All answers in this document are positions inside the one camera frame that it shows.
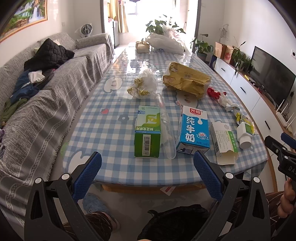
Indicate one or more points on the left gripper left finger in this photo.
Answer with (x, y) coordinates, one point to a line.
(42, 220)

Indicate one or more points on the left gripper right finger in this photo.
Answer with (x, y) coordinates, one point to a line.
(252, 221)

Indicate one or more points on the white plastic pill bottle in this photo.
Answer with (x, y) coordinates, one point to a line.
(244, 135)

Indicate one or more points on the yellow white snack wrapper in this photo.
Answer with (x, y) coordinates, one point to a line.
(240, 118)

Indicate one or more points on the white green medicine box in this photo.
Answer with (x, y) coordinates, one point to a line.
(224, 143)

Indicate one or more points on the white tissue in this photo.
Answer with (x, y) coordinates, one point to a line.
(227, 103)

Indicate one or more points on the blue white milk carton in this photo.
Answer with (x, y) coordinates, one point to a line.
(193, 133)

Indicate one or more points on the red mesh net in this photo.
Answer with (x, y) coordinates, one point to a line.
(213, 93)

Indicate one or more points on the clear plastic tube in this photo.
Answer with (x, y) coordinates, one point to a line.
(167, 134)

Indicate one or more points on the gold foil snack bag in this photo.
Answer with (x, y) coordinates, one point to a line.
(183, 78)

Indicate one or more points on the green white carton box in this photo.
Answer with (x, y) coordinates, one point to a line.
(147, 134)

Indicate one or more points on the clear bag with gold wrappers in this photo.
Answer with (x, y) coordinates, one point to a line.
(144, 86)

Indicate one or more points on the black trash bin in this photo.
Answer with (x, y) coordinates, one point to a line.
(179, 223)

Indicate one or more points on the person's right hand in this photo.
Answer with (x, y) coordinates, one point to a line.
(286, 207)

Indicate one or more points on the white wifi router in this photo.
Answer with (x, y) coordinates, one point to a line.
(285, 119)

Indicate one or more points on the white tv cabinet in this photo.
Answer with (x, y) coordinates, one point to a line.
(259, 107)

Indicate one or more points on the blue fuzzy slipper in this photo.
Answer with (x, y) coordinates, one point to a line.
(91, 203)

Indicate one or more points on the black flat screen television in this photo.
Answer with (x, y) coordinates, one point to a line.
(272, 75)

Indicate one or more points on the grey covered sofa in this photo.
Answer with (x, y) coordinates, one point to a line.
(34, 133)

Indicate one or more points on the plant on tv cabinet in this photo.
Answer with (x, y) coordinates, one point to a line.
(240, 59)

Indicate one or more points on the brown paper bag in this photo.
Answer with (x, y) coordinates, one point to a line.
(223, 52)

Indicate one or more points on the potted green plant on floor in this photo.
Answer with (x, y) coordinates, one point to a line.
(201, 48)

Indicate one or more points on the blue checkered tablecloth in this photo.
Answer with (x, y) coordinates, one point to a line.
(107, 126)

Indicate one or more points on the pile of clothes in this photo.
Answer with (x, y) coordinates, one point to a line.
(28, 84)

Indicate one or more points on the white plastic bag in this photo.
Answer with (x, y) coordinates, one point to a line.
(171, 42)

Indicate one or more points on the black quilted jacket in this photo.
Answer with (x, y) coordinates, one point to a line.
(49, 56)

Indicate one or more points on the tissue box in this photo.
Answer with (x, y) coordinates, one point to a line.
(142, 47)

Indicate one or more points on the leafy plant behind table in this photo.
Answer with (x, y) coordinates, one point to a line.
(164, 22)

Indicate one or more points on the white desk fan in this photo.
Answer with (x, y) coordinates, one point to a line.
(85, 30)

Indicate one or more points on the framed landscape painting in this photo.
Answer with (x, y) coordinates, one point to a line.
(28, 14)

